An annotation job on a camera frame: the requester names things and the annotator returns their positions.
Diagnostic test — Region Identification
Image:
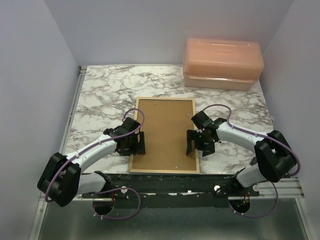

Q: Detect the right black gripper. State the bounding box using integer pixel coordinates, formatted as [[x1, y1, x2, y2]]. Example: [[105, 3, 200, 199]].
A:
[[186, 129, 215, 157]]

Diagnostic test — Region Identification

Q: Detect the blue wooden picture frame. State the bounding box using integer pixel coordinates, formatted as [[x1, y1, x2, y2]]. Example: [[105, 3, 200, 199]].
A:
[[128, 96, 201, 175]]

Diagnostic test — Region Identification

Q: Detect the brown fibreboard backing board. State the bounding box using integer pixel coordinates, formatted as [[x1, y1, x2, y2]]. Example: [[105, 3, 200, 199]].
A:
[[131, 99, 197, 171]]

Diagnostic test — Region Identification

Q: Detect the orange translucent plastic box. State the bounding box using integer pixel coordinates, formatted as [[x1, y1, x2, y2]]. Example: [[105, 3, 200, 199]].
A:
[[182, 38, 264, 91]]

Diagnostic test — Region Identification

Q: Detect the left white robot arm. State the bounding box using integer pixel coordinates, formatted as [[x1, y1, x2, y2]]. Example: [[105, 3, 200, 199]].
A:
[[37, 117, 146, 207]]

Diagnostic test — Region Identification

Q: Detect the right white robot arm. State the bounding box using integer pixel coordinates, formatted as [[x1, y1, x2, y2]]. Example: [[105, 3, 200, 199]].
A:
[[186, 111, 300, 196]]

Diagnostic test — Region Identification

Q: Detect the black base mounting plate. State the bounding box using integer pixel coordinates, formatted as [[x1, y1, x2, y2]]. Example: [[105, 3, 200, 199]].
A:
[[82, 172, 271, 209]]

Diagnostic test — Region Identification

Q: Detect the small black tool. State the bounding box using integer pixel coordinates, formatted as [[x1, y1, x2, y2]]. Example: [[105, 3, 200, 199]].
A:
[[250, 157, 257, 166]]

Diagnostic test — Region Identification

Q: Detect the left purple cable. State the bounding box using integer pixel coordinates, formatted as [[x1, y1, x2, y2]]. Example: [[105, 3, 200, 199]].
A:
[[44, 108, 143, 221]]

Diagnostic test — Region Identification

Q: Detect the purple cable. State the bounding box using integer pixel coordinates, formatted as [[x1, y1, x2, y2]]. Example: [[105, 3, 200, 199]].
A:
[[44, 108, 143, 221], [197, 104, 300, 218]]

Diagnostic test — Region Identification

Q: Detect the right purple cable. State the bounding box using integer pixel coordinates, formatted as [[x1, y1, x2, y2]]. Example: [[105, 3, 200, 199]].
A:
[[197, 104, 300, 218]]

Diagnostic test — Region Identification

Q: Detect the aluminium rail frame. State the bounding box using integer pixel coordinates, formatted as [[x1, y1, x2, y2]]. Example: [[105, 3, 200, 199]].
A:
[[31, 65, 307, 240]]

